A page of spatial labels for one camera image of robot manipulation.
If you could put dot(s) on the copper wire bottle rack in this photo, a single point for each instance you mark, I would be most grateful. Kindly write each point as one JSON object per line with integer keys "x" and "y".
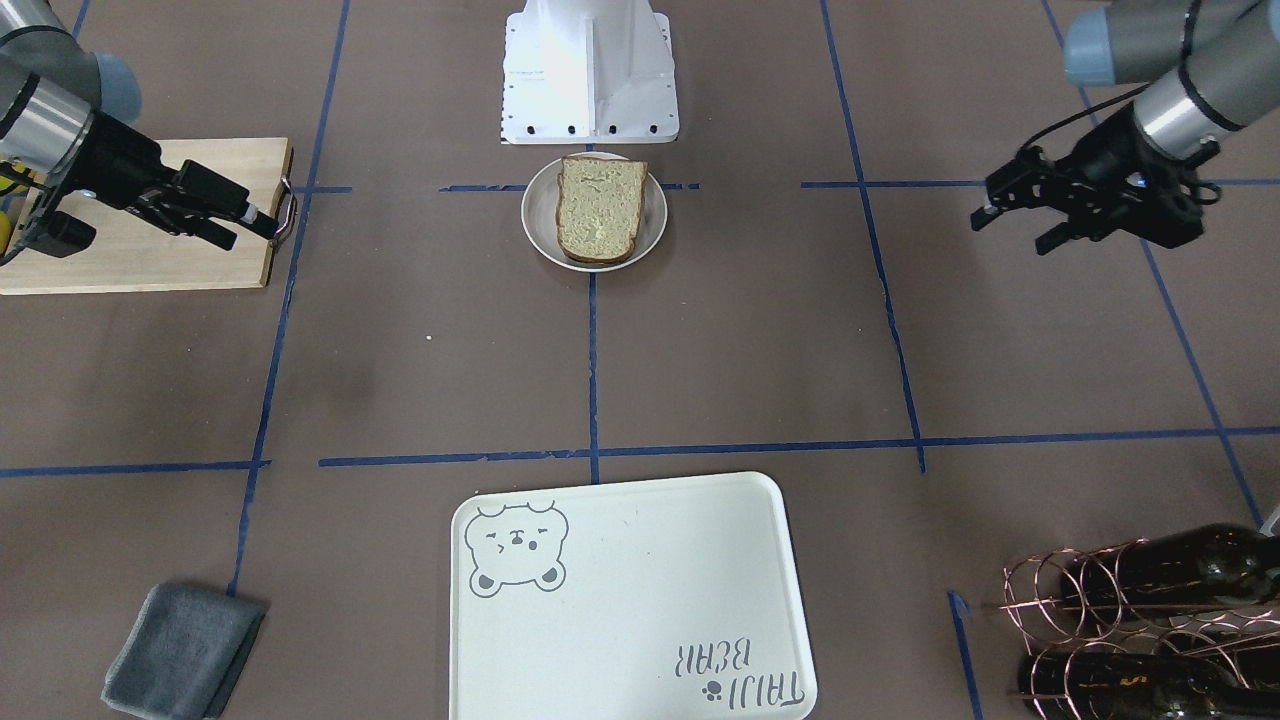
{"x": 1243, "y": 639}

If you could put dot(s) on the dark wine bottle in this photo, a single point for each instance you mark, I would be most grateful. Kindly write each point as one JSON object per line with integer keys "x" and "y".
{"x": 1096, "y": 684}
{"x": 1220, "y": 565}

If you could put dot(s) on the bread slice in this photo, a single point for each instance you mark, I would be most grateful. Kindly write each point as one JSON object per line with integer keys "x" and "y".
{"x": 600, "y": 207}

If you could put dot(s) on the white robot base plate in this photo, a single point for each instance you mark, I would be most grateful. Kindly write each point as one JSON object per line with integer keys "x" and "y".
{"x": 598, "y": 72}

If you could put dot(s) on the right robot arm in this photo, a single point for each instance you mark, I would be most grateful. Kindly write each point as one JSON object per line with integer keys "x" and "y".
{"x": 67, "y": 126}

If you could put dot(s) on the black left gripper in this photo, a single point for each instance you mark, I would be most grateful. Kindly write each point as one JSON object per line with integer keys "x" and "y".
{"x": 1102, "y": 152}

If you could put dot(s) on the white round plate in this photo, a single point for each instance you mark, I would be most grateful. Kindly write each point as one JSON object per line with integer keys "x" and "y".
{"x": 538, "y": 214}

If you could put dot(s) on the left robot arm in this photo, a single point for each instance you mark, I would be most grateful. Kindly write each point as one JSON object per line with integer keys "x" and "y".
{"x": 1198, "y": 71}

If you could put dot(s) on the metal cutting board handle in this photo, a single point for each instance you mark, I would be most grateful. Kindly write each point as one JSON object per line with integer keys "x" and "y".
{"x": 288, "y": 213}

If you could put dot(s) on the cream bear serving tray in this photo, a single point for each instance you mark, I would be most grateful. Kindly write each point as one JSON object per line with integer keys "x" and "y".
{"x": 672, "y": 598}

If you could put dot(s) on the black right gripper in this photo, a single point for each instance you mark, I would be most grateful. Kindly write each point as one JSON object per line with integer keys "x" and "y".
{"x": 112, "y": 163}

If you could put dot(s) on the wooden cutting board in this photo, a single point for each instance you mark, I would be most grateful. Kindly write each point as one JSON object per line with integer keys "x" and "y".
{"x": 129, "y": 255}

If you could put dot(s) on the grey folded cloth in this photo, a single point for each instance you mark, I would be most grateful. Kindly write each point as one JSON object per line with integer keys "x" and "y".
{"x": 185, "y": 654}

